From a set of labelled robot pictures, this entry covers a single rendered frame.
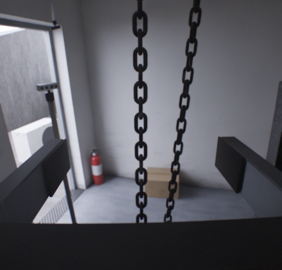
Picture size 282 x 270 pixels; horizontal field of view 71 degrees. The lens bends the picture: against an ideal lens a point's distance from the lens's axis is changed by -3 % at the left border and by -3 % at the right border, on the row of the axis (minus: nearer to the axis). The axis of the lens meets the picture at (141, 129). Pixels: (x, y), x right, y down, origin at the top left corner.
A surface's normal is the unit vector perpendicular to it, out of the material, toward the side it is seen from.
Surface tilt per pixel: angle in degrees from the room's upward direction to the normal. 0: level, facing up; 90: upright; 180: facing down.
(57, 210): 0
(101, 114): 90
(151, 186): 90
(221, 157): 88
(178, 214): 0
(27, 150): 90
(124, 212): 0
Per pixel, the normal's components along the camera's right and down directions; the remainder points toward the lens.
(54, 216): -0.04, -0.94
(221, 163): -1.00, 0.01
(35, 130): 0.96, 0.06
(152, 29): -0.29, 0.32
